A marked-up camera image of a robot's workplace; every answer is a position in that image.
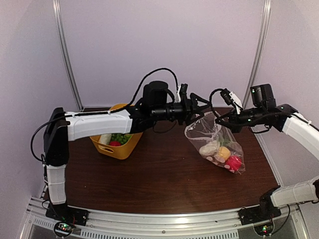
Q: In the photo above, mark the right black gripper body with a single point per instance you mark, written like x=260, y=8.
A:
x=258, y=119

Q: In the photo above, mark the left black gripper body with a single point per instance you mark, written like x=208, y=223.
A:
x=182, y=113

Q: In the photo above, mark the clear zip top bag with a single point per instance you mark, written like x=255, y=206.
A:
x=204, y=130

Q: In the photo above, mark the yellow plastic basket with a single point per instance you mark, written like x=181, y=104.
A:
x=120, y=152

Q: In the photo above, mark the small red plush fruit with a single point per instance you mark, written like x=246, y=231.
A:
x=114, y=143

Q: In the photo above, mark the yellow plush burger bun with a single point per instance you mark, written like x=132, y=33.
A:
x=224, y=153

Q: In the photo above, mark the red plush apple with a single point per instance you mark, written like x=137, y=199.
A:
x=233, y=163

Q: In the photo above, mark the white plush daikon radish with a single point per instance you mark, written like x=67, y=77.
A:
x=105, y=138

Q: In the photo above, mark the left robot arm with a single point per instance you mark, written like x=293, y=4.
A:
x=64, y=127

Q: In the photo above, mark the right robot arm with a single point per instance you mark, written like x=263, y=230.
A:
x=284, y=118

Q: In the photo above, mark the green plush vegetable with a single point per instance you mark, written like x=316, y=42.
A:
x=127, y=136

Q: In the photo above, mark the green plush grapes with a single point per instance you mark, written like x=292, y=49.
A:
x=118, y=137

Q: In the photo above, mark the green plush lettuce leaf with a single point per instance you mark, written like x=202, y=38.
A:
x=226, y=140

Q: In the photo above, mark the right circuit board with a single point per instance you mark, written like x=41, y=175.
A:
x=264, y=229

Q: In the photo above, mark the circuit board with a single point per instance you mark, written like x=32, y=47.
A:
x=264, y=229
x=62, y=229

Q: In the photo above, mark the left circuit board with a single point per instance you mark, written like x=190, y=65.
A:
x=62, y=229

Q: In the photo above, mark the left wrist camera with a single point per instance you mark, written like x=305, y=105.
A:
x=181, y=93

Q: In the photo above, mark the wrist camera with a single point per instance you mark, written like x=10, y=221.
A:
x=181, y=93
x=231, y=98

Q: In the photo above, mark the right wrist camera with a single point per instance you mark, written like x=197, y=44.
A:
x=231, y=98

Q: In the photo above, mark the right aluminium frame post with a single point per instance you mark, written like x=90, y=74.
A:
x=264, y=27

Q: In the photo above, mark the aluminium frame post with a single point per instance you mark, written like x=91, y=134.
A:
x=65, y=53
x=264, y=27

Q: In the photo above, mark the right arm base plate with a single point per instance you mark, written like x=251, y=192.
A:
x=255, y=214

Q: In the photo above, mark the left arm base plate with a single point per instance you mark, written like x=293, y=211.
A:
x=65, y=213

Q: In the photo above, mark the left aluminium frame post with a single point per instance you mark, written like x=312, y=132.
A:
x=65, y=53

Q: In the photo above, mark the front aluminium rail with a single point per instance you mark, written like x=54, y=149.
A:
x=210, y=225

